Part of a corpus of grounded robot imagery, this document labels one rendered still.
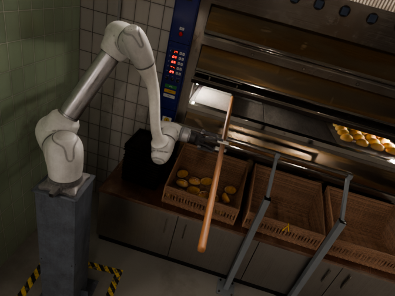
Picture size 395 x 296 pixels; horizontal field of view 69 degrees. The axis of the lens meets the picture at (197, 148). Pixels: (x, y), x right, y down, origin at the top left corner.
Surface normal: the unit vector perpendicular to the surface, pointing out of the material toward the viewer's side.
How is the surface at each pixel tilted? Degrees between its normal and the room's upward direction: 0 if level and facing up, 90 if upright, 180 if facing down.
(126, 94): 90
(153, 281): 0
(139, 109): 90
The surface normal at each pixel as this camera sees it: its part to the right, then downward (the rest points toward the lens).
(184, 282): 0.23, -0.84
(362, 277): -0.18, 0.47
